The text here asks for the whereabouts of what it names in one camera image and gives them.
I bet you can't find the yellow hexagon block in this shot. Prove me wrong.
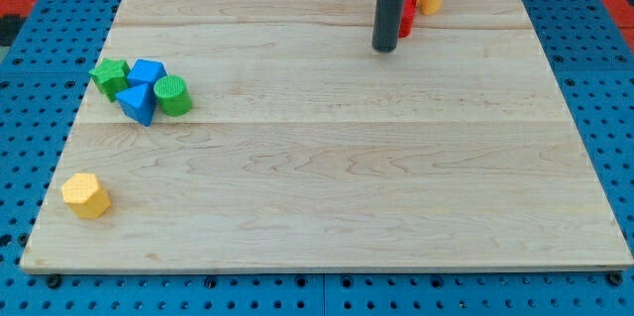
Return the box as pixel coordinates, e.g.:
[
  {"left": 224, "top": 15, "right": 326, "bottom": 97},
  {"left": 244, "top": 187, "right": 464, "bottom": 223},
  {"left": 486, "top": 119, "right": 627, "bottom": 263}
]
[{"left": 61, "top": 172, "right": 111, "bottom": 219}]

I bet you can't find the wooden board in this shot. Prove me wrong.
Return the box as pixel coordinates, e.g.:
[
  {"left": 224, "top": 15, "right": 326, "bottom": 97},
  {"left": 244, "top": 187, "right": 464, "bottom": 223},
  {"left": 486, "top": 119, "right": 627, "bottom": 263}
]
[{"left": 21, "top": 0, "right": 633, "bottom": 274}]

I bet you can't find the green cylinder block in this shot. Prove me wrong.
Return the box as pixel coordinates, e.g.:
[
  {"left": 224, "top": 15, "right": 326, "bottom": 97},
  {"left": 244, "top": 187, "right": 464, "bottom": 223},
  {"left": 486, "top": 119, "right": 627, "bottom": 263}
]
[{"left": 154, "top": 75, "right": 193, "bottom": 117}]

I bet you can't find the red block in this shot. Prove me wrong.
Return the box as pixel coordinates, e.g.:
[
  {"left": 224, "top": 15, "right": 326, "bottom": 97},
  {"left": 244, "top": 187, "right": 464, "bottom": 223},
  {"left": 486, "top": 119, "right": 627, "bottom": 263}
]
[{"left": 398, "top": 0, "right": 417, "bottom": 39}]

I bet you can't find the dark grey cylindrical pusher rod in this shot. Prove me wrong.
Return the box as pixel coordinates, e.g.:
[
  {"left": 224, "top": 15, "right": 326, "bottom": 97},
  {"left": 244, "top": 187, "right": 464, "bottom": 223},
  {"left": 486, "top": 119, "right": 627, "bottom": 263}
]
[{"left": 371, "top": 0, "right": 405, "bottom": 53}]

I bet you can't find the blue triangle block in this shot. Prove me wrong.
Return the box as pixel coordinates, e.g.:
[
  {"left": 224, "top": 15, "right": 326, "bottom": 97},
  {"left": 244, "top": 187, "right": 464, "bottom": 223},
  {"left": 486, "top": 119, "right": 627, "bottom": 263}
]
[{"left": 115, "top": 83, "right": 157, "bottom": 127}]

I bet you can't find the blue cube block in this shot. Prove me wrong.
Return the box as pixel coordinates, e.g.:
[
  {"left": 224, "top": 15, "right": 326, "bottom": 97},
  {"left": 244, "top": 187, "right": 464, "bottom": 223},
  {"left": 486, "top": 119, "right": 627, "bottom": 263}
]
[{"left": 127, "top": 59, "right": 166, "bottom": 87}]

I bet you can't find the green star block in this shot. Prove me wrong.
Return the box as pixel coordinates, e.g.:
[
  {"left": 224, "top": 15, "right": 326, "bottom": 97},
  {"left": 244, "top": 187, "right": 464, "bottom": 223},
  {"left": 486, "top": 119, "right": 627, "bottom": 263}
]
[{"left": 89, "top": 58, "right": 130, "bottom": 102}]

